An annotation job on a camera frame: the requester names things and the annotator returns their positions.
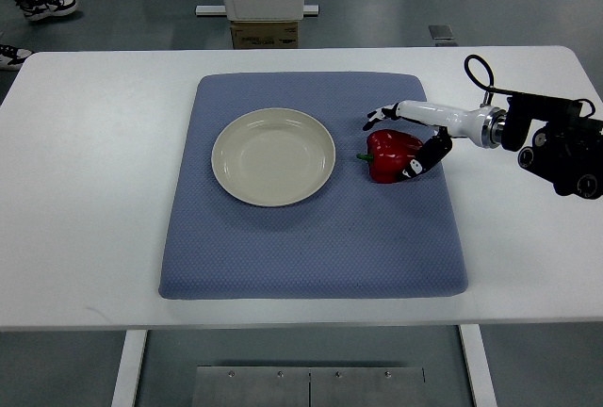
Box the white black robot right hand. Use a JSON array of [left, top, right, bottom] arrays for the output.
[[363, 100, 505, 182]]

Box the red bell pepper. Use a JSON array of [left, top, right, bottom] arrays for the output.
[[356, 129, 423, 184]]

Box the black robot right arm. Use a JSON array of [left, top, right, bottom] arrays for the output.
[[464, 54, 602, 200]]

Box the small grey floor plate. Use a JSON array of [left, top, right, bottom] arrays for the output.
[[428, 24, 455, 41]]

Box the cream round plate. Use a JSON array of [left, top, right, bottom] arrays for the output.
[[211, 107, 336, 207]]

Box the metal floor plate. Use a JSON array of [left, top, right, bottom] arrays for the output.
[[192, 366, 429, 406]]

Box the blue grey textured mat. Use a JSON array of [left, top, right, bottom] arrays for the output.
[[159, 72, 468, 300]]

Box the white right table leg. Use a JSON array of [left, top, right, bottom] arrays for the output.
[[458, 324, 497, 407]]

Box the white table leg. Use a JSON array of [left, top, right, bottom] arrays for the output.
[[110, 330, 148, 407], [458, 324, 497, 407]]

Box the brown cardboard box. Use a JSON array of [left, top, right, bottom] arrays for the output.
[[230, 21, 299, 49]]

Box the white left table leg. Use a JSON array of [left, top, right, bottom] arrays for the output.
[[110, 330, 148, 407]]

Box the black white sneaker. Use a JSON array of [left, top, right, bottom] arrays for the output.
[[18, 0, 78, 22], [0, 44, 33, 72]]

